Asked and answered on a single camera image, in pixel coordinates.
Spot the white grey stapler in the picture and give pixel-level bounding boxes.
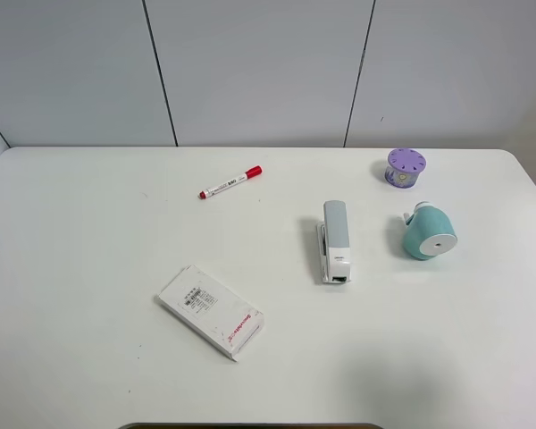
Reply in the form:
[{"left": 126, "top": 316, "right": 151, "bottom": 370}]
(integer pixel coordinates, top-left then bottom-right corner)
[{"left": 316, "top": 200, "right": 352, "bottom": 284}]

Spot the red whiteboard marker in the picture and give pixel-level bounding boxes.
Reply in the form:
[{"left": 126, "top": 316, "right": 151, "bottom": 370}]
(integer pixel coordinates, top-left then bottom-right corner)
[{"left": 198, "top": 165, "right": 263, "bottom": 200}]

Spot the white cardboard box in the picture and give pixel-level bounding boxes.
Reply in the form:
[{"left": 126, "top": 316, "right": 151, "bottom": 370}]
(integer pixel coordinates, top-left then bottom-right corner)
[{"left": 156, "top": 265, "right": 264, "bottom": 361}]

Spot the purple round container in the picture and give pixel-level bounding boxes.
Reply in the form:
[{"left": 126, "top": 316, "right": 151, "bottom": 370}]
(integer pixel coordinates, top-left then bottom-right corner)
[{"left": 384, "top": 147, "right": 427, "bottom": 189}]

